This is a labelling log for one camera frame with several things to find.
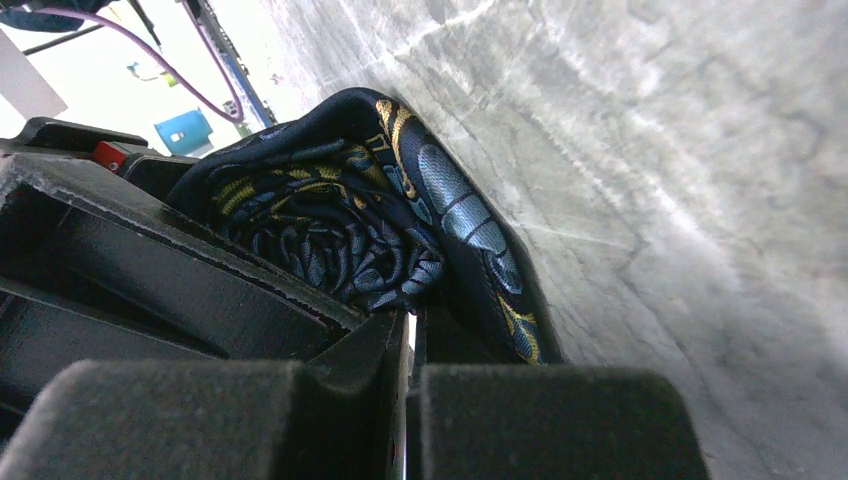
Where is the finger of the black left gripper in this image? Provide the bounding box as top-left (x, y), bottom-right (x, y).
top-left (1, 153), bottom-right (365, 437)

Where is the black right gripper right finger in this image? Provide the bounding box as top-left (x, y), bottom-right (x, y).
top-left (406, 308), bottom-right (709, 479)

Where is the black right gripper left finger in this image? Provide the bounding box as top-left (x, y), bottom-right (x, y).
top-left (1, 312), bottom-right (407, 479)

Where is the dark blue patterned tie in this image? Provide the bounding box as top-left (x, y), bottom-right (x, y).
top-left (167, 87), bottom-right (562, 365)

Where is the teal bin in background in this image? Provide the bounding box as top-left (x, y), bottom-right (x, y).
top-left (154, 109), bottom-right (213, 156)

